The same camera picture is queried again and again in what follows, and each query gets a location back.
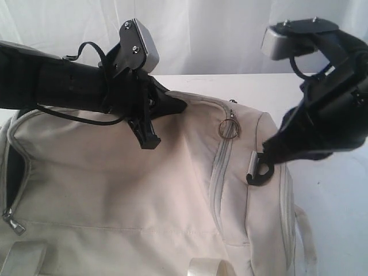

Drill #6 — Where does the cream canvas duffel bag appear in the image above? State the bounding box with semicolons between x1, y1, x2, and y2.
1;92;318;275

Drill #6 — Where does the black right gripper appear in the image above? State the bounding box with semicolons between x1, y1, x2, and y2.
262;31;367;164

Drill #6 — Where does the white backdrop curtain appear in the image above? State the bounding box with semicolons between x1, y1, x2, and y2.
1;1;367;75

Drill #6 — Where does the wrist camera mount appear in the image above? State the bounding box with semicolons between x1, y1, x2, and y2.
107;18;159;76
261;17;339;60

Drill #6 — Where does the black camera cable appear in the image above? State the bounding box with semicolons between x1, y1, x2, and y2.
289;54;328;80

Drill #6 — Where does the brass key ring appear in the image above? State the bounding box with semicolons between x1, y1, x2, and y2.
217;110;240;141

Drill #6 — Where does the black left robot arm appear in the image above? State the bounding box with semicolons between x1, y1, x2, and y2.
1;41;187;150

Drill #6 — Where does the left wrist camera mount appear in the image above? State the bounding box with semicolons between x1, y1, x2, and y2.
107;18;159;76

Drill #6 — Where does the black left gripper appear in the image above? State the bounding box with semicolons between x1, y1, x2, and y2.
99;71;187;150

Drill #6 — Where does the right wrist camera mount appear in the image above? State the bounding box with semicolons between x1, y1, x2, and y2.
261;17;339;60

